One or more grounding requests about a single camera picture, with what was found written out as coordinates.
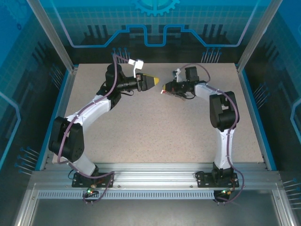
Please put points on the grey metal bottom shelf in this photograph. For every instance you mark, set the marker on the grey metal bottom shelf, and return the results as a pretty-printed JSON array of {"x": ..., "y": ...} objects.
[{"x": 152, "y": 212}]

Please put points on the aluminium left corner post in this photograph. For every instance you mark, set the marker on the aluminium left corner post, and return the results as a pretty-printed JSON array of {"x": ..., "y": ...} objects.
[{"x": 54, "y": 35}]

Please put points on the small board with green LED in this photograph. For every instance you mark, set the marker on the small board with green LED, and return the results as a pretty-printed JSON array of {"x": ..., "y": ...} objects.
[
  {"x": 90, "y": 191},
  {"x": 227, "y": 191}
]

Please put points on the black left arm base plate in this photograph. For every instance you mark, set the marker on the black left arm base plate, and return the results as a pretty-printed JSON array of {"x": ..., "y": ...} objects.
[{"x": 81, "y": 182}]

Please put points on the aluminium corner post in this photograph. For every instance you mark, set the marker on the aluminium corner post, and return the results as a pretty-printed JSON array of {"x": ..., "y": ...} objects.
[
  {"x": 258, "y": 35},
  {"x": 54, "y": 35}
]

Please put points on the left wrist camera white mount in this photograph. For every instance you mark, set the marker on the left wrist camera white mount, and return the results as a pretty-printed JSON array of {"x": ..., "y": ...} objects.
[{"x": 138, "y": 64}]

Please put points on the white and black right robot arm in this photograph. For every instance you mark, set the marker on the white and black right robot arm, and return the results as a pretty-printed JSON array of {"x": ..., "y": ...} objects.
[{"x": 223, "y": 146}]

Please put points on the aluminium front mounting rail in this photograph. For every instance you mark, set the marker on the aluminium front mounting rail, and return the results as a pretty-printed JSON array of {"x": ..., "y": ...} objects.
[{"x": 152, "y": 175}]

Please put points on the aluminium right corner post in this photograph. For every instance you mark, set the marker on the aluminium right corner post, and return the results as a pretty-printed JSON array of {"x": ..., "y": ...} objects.
[{"x": 258, "y": 35}]

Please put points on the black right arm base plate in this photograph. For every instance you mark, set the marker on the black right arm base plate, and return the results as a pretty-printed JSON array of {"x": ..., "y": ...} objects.
[{"x": 204, "y": 180}]

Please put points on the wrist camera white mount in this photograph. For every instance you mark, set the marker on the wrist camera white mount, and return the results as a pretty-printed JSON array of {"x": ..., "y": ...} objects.
[
  {"x": 177, "y": 75},
  {"x": 138, "y": 64}
]

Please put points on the blue edged aluminium side rail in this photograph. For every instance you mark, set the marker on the blue edged aluminium side rail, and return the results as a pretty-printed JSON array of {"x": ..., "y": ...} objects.
[
  {"x": 251, "y": 106},
  {"x": 61, "y": 106}
]

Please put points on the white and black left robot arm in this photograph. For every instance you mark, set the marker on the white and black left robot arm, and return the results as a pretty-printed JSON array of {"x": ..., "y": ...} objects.
[{"x": 91, "y": 110}]

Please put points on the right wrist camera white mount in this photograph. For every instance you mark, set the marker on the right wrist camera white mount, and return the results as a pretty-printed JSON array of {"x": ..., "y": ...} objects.
[{"x": 177, "y": 75}]

